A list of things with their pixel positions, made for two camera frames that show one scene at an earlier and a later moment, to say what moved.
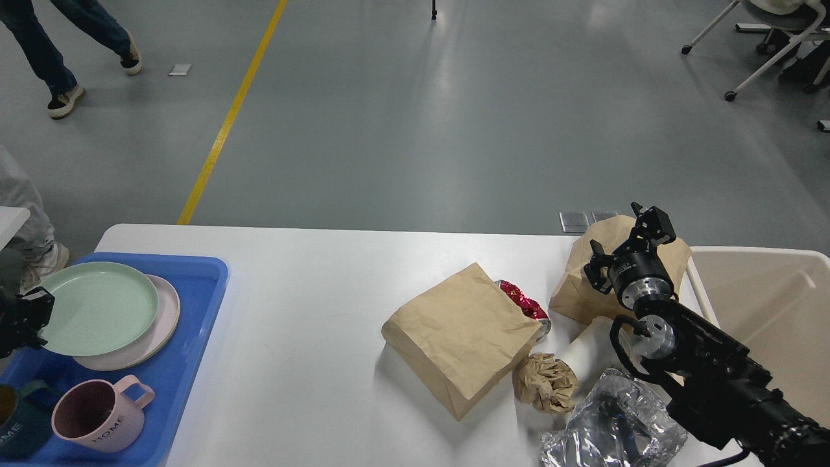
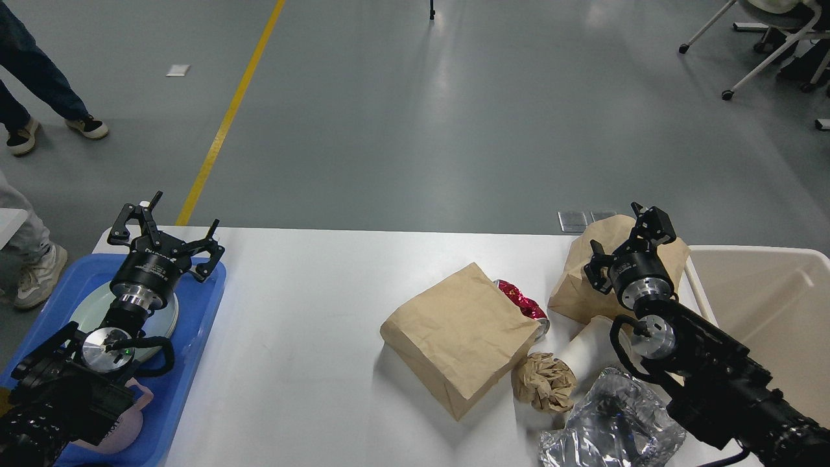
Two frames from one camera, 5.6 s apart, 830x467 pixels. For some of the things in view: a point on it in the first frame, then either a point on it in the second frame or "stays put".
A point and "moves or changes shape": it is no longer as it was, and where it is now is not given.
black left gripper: x=21 y=317 -> x=151 y=272
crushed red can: x=530 y=307 stays put
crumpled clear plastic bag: x=619 y=423 stays put
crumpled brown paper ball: x=545 y=382 stays put
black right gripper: x=637 y=274 stays put
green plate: x=98 y=308 moves or changes shape
